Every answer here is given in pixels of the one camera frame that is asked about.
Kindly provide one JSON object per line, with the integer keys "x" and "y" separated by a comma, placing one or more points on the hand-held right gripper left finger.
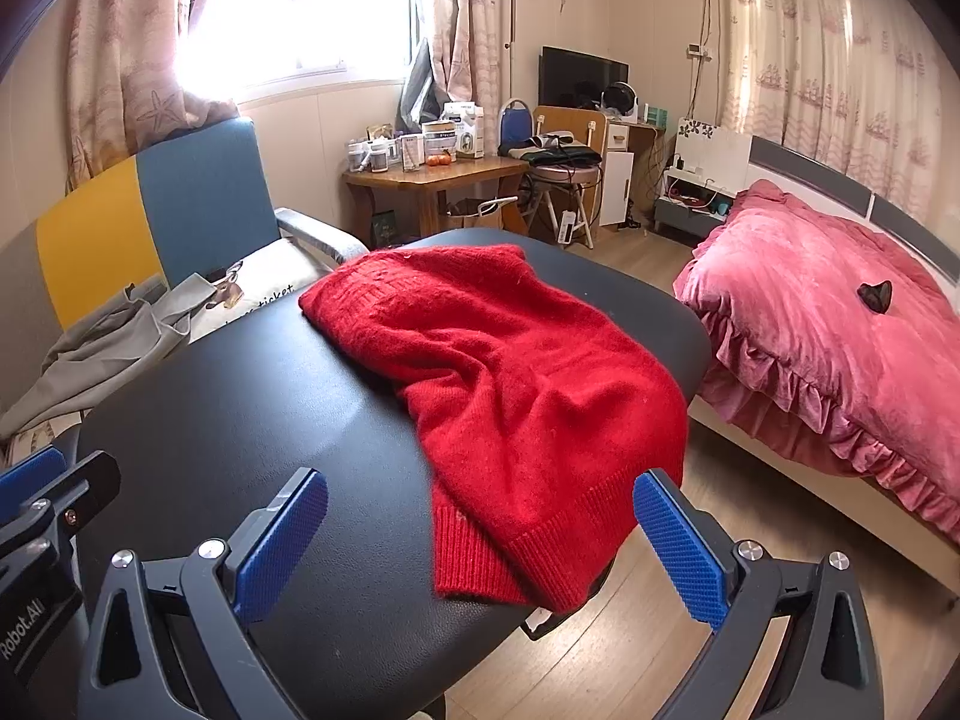
{"x": 281, "y": 547}

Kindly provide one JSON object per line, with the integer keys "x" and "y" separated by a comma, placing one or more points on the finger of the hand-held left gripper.
{"x": 90, "y": 484}
{"x": 30, "y": 480}

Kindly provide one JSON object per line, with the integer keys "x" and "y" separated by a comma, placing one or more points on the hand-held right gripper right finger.
{"x": 679, "y": 547}

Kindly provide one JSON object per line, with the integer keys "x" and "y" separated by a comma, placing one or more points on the red knitted sweater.
{"x": 510, "y": 390}

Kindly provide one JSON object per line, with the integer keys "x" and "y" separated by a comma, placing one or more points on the pile of dark clothes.
{"x": 555, "y": 152}

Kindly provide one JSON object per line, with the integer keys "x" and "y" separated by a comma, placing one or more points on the black padded table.
{"x": 225, "y": 420}

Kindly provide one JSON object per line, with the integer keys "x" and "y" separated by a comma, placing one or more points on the grey garment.
{"x": 112, "y": 330}

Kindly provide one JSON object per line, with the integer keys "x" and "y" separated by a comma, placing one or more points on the pink ruffled blanket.
{"x": 810, "y": 330}

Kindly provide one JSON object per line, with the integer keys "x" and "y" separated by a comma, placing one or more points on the white printed cushion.
{"x": 270, "y": 285}

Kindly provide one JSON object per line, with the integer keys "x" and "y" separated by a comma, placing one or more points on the grey yellow blue armchair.
{"x": 202, "y": 187}

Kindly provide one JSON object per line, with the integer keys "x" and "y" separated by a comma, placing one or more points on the small dark object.
{"x": 876, "y": 296}

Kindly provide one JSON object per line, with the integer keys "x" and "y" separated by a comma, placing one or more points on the grey bedside table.
{"x": 675, "y": 214}

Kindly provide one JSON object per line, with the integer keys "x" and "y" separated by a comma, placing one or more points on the dark green box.
{"x": 385, "y": 227}

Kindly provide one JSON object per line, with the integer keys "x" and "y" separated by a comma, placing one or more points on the white power strip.
{"x": 568, "y": 229}

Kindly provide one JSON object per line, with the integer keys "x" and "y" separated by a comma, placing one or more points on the wooden desk with white cabinet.
{"x": 619, "y": 187}

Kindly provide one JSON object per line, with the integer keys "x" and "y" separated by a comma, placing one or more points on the round pink stool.
{"x": 562, "y": 174}

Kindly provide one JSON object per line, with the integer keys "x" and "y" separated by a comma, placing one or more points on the white board with leaf stickers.
{"x": 720, "y": 150}

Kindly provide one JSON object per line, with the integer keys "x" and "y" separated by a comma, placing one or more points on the wooden table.
{"x": 450, "y": 174}

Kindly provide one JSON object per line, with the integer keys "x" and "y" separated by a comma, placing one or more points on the teal box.
{"x": 658, "y": 116}

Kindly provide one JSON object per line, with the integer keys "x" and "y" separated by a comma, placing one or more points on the pink patterned curtain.
{"x": 469, "y": 15}
{"x": 127, "y": 52}
{"x": 825, "y": 52}

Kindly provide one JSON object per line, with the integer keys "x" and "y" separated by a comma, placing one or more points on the brown wooden chair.
{"x": 562, "y": 120}

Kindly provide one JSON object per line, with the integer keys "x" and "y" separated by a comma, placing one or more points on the white desk fan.
{"x": 619, "y": 99}

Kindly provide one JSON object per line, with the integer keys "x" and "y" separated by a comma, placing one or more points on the blue chair back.
{"x": 514, "y": 124}

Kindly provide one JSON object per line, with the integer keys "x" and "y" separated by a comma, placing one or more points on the black television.
{"x": 577, "y": 79}

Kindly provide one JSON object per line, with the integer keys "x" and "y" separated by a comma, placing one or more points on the bright window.
{"x": 300, "y": 7}

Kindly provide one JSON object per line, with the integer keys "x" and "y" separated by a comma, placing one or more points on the metal stand pole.
{"x": 512, "y": 15}

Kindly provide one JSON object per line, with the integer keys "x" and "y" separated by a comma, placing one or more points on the white and grey bed frame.
{"x": 825, "y": 172}

